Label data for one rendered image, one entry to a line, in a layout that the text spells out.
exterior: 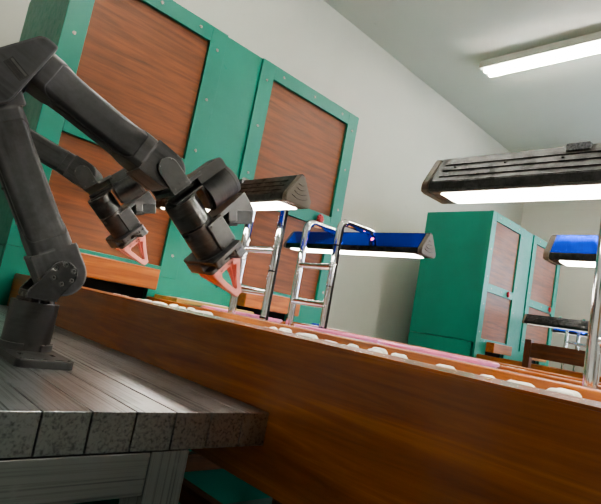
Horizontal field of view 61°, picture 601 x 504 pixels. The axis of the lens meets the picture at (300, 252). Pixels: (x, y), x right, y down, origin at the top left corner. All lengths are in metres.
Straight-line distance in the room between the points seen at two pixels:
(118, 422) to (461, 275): 3.53
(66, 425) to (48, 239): 0.32
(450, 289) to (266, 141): 2.21
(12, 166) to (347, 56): 3.49
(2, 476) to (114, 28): 1.58
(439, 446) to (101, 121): 0.62
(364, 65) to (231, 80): 2.24
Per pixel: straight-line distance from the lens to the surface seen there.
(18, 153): 0.79
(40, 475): 0.54
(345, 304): 3.93
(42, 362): 0.72
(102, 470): 0.56
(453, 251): 4.01
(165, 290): 1.88
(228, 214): 0.89
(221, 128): 2.04
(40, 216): 0.78
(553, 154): 0.86
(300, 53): 3.74
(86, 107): 0.82
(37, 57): 0.80
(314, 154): 2.36
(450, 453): 0.51
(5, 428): 0.51
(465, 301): 3.89
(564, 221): 6.32
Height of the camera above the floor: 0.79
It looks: 7 degrees up
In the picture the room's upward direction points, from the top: 11 degrees clockwise
